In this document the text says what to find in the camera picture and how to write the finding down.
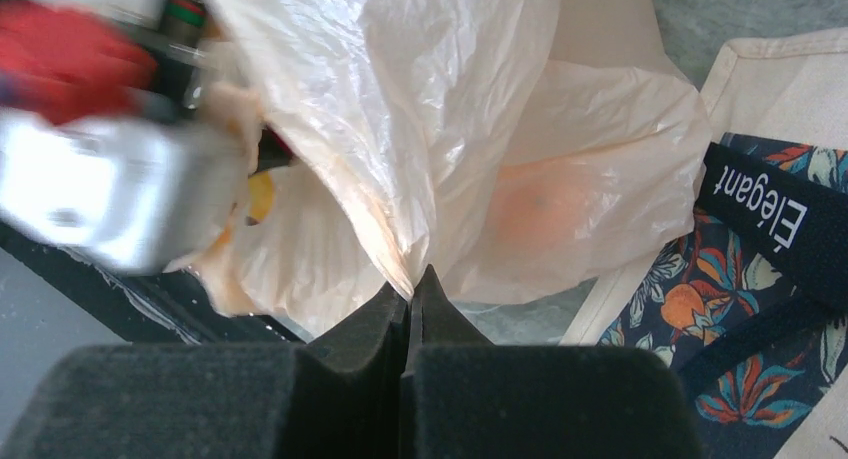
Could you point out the orange plastic grocery bag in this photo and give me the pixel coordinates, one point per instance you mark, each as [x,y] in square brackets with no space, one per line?
[402,114]

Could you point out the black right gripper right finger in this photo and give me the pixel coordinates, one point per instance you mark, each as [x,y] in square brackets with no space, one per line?
[434,320]

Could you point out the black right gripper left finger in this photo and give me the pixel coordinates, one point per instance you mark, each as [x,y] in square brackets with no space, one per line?
[365,355]

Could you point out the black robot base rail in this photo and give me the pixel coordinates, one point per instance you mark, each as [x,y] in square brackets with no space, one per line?
[165,308]

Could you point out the beige canvas tote bag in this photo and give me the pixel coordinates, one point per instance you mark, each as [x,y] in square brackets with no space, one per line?
[750,308]

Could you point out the orange fruit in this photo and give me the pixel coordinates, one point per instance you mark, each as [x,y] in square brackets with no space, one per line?
[538,209]

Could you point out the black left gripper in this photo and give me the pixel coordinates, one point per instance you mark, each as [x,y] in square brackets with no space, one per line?
[64,63]

